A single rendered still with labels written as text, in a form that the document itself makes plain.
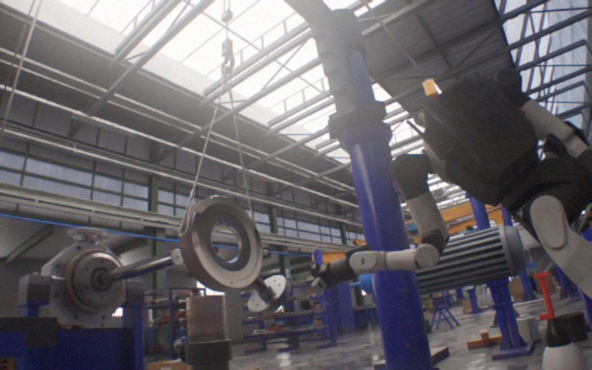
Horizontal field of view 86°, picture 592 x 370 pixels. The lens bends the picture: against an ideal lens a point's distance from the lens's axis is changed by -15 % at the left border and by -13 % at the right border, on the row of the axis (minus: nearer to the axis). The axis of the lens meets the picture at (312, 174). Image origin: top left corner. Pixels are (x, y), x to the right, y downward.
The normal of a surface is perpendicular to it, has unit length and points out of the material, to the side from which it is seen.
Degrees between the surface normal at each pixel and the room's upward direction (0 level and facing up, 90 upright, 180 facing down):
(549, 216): 90
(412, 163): 112
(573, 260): 108
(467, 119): 93
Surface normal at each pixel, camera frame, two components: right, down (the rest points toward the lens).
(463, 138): -0.19, -0.29
